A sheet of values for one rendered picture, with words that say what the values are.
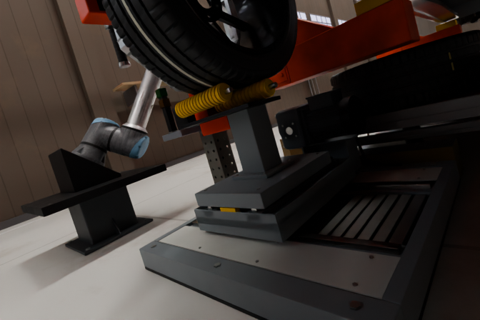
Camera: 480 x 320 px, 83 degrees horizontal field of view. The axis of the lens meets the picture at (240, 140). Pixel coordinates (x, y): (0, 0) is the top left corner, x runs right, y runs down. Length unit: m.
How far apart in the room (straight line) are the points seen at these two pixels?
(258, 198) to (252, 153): 0.21
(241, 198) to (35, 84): 3.70
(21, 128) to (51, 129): 0.30
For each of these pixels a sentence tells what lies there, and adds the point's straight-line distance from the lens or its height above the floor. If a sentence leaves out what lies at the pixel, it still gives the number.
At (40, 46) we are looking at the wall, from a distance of 4.42.
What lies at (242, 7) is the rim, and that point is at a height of 0.86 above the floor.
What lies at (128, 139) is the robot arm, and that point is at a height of 0.49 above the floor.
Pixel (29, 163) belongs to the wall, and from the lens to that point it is 4.02.
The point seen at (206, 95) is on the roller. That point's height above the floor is 0.52.
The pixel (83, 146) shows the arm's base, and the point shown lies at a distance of 1.72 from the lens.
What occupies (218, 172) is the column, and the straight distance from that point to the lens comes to 1.42.
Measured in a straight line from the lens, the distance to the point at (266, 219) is 0.73.
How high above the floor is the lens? 0.42
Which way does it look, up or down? 4 degrees down
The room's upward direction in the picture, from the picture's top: 16 degrees counter-clockwise
